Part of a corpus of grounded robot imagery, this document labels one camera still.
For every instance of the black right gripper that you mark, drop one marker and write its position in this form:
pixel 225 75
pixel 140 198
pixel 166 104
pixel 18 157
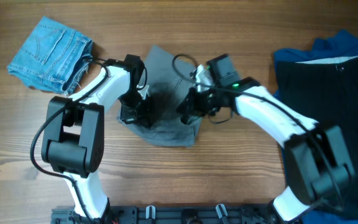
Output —
pixel 194 106

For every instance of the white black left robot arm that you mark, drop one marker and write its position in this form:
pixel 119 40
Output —
pixel 73 133

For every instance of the grey shorts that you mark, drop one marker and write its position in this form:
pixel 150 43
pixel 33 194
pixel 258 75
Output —
pixel 167 90

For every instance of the black garment with mesh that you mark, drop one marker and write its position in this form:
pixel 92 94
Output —
pixel 326 93

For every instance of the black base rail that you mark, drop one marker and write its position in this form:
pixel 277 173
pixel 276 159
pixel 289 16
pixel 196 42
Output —
pixel 182 214

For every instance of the folded blue denim jeans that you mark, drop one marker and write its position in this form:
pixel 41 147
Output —
pixel 53 58

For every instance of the dark blue garment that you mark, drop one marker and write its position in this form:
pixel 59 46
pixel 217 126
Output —
pixel 343 44

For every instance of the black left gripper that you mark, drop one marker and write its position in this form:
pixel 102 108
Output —
pixel 143 117

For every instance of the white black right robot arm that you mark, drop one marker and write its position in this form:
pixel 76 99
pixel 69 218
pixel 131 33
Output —
pixel 320 166

